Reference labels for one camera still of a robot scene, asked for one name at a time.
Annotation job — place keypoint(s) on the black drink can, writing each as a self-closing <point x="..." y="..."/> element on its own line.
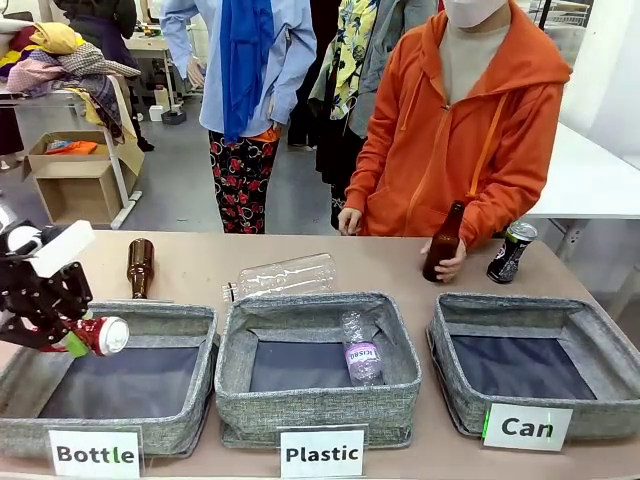
<point x="512" y="255"/>

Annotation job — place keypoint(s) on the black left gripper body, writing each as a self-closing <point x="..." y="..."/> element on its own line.
<point x="22" y="295"/>

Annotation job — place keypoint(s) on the open cardboard box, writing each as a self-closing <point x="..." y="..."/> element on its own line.
<point x="75" y="190"/>

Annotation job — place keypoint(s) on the person's right hand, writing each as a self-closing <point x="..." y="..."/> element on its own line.
<point x="349" y="221"/>

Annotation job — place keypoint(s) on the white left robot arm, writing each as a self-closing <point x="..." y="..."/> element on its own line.
<point x="20" y="239"/>

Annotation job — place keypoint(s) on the person's left hand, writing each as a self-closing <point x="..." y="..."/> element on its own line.
<point x="456" y="265"/>

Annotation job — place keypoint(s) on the red drink can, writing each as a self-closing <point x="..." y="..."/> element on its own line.
<point x="102" y="336"/>

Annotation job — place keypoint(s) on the large clear plastic bottle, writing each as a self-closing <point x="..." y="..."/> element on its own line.
<point x="287" y="275"/>

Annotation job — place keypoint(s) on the person's orange hoodie body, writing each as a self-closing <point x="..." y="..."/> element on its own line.
<point x="450" y="140"/>

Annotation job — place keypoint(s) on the white Plastic label sign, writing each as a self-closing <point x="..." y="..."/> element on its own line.
<point x="322" y="454"/>

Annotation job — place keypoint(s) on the purple label plastic bottle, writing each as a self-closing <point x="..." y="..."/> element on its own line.
<point x="362" y="355"/>

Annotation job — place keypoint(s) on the white clothes table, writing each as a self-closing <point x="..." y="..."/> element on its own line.
<point x="117" y="170"/>

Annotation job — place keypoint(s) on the bystander in dark clothes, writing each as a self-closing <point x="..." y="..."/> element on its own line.
<point x="105" y="30"/>

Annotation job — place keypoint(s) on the brown glass bottle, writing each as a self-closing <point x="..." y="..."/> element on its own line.
<point x="442" y="247"/>
<point x="140" y="265"/>

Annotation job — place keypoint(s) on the bystander in blue shirt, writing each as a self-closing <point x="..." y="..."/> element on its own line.
<point x="245" y="80"/>

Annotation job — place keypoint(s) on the person's right forearm orange sleeve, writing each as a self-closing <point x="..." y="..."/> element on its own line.
<point x="370" y="175"/>

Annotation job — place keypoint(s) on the white face mask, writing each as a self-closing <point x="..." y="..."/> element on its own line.
<point x="472" y="11"/>

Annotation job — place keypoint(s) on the white Bottle label sign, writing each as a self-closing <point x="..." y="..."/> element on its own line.
<point x="95" y="454"/>

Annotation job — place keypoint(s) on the person's left forearm orange sleeve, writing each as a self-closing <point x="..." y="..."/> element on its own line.
<point x="505" y="200"/>

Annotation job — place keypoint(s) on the white Can label sign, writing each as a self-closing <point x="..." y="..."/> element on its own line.
<point x="527" y="427"/>

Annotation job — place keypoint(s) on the pile of coloured clothes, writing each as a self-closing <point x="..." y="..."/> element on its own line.
<point x="60" y="60"/>

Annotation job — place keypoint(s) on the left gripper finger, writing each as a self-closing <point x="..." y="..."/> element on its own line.
<point x="77" y="290"/>
<point x="45" y="337"/>

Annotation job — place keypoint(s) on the orange cloth in box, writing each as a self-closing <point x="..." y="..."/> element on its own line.
<point x="75" y="148"/>

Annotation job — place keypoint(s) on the white side table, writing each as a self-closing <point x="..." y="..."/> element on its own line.
<point x="590" y="185"/>

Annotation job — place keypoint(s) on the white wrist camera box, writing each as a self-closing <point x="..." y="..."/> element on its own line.
<point x="62" y="247"/>

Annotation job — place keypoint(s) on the bystander in floral shirt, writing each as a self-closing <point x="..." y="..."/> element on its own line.
<point x="345" y="65"/>

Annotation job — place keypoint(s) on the grey fabric basket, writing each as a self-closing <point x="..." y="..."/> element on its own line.
<point x="320" y="410"/>
<point x="150" y="430"/>
<point x="610" y="420"/>

